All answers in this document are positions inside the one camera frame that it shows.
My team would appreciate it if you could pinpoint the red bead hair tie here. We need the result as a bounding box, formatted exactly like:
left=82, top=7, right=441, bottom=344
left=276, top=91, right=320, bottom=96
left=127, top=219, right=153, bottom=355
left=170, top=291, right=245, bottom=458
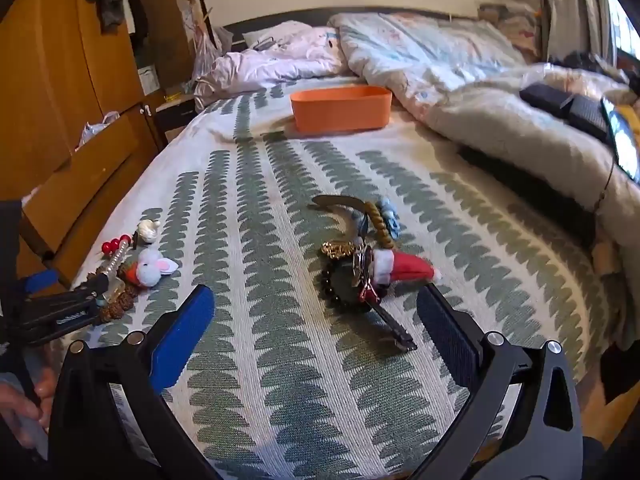
left=101, top=234, right=134, bottom=257

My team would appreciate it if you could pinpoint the clear plastic bag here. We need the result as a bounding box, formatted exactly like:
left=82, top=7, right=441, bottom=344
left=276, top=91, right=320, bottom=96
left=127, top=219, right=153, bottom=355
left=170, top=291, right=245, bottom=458
left=191, top=27, right=222, bottom=83

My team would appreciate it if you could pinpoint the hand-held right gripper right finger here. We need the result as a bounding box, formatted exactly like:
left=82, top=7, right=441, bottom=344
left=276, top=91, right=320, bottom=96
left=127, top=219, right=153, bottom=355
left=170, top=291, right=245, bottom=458
left=416, top=284, right=586, bottom=480

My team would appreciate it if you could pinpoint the dark bedside table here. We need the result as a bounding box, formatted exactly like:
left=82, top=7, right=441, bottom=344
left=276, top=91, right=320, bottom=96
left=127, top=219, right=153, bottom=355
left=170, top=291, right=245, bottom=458
left=154, top=94, right=197, bottom=147

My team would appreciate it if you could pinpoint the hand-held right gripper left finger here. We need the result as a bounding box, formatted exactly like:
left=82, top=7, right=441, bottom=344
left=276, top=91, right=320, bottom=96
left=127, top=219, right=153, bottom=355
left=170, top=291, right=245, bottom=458
left=47, top=284, right=221, bottom=480

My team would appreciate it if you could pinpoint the white bunny plush clip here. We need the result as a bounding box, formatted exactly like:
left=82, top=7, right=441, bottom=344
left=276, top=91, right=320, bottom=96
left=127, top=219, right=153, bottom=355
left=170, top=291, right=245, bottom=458
left=124, top=249, right=180, bottom=289

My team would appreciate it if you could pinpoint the patterned pillow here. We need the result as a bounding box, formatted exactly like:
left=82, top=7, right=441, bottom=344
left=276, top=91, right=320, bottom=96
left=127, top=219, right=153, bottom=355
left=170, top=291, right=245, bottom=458
left=476, top=1, right=542, bottom=63

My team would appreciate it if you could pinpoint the tan wooden bead bracelet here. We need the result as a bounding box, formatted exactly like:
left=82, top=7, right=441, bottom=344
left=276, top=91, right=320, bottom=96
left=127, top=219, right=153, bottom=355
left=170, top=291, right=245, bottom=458
left=365, top=201, right=397, bottom=252

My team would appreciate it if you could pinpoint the dark small book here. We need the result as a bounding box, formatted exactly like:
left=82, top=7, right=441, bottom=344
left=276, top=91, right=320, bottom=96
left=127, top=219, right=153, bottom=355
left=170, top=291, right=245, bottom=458
left=251, top=35, right=287, bottom=54

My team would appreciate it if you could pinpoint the black strap wristwatch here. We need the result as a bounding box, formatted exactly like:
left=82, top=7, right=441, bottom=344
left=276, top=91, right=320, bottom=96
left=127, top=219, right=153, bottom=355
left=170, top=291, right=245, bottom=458
left=311, top=194, right=418, bottom=353

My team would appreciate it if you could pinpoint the brown seed bead bracelet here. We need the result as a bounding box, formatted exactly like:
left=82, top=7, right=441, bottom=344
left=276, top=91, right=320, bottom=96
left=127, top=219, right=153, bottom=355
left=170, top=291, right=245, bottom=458
left=87, top=272, right=137, bottom=327

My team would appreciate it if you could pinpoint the smartphone with lit screen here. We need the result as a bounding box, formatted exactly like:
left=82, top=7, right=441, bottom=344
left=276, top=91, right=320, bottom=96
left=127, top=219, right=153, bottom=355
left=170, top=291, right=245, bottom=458
left=600, top=95, right=640, bottom=184

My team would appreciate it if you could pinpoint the person's left hand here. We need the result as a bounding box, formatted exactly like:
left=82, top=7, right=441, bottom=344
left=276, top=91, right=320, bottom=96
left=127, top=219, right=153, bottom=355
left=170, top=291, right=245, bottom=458
left=0, top=367, right=57, bottom=448

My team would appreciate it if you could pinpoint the green leaf patterned bedspread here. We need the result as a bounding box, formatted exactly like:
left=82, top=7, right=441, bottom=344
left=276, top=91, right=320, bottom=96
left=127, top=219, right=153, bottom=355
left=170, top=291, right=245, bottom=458
left=70, top=82, right=626, bottom=480

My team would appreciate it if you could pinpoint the red santa hat clip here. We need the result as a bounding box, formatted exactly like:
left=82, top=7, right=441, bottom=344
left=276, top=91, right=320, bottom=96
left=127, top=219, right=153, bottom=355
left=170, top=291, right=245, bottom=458
left=359, top=249, right=442, bottom=305

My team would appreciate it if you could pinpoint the light blue hair clip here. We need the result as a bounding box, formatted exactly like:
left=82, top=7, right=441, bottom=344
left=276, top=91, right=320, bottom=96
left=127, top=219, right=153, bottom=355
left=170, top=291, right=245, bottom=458
left=380, top=198, right=404, bottom=241

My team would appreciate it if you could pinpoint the textured black box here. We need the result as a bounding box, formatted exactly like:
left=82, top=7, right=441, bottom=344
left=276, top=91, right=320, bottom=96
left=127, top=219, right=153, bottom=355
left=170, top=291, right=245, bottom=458
left=566, top=94, right=614, bottom=144

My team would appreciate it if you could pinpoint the white pearl necklace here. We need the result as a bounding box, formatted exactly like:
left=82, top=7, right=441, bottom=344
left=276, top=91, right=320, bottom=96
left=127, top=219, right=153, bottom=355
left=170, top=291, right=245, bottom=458
left=97, top=245, right=137, bottom=282

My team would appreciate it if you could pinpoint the white plastic bag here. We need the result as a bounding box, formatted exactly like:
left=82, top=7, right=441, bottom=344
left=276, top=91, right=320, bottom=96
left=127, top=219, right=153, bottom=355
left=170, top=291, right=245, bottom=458
left=75, top=110, right=122, bottom=152

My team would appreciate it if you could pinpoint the black hanging garment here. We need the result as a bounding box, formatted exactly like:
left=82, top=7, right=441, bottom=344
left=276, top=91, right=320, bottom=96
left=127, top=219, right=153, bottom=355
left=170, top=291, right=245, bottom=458
left=122, top=0, right=151, bottom=48

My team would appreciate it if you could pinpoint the grey curtain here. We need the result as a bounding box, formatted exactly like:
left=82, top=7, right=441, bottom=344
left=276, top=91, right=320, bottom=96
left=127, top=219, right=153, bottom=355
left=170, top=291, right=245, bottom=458
left=534, top=0, right=622, bottom=67

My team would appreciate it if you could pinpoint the thin brown cord necklace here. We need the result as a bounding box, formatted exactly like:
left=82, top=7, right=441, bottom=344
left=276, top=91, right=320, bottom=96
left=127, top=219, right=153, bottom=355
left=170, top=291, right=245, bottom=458
left=594, top=159, right=617, bottom=212

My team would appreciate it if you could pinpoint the white paper box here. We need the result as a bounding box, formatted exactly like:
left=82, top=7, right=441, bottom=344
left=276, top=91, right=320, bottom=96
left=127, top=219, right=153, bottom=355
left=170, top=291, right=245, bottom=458
left=138, top=66, right=161, bottom=96

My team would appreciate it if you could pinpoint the black bead bracelet gold charm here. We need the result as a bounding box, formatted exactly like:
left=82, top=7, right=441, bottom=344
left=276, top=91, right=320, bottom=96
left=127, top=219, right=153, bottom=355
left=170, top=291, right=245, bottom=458
left=320, top=241, right=383, bottom=315

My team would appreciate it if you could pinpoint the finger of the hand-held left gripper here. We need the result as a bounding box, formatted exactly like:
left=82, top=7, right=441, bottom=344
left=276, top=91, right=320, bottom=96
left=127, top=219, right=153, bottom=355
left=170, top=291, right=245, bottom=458
left=20, top=269, right=60, bottom=297
left=10, top=275, right=112, bottom=347

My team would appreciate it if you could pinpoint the white pink duvet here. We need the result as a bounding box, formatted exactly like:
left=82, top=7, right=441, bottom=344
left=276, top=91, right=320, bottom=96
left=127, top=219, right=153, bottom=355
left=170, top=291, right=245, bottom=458
left=194, top=22, right=351, bottom=112

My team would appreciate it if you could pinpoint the pastel patterned quilt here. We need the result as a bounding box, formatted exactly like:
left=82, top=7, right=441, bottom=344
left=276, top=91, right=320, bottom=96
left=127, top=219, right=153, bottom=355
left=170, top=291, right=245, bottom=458
left=327, top=10, right=640, bottom=353

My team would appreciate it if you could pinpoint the dark bed headboard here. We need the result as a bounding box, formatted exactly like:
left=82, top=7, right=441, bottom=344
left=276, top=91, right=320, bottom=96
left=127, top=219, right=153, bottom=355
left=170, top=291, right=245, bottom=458
left=220, top=6, right=451, bottom=38

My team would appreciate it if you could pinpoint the orange plastic box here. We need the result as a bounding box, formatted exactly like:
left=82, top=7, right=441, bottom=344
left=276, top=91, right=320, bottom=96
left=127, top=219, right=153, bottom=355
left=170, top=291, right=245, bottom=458
left=290, top=86, right=393, bottom=136

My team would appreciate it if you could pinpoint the wooden wardrobe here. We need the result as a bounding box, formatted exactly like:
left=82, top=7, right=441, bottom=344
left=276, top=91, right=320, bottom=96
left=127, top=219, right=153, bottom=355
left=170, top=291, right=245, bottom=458
left=0, top=0, right=197, bottom=288

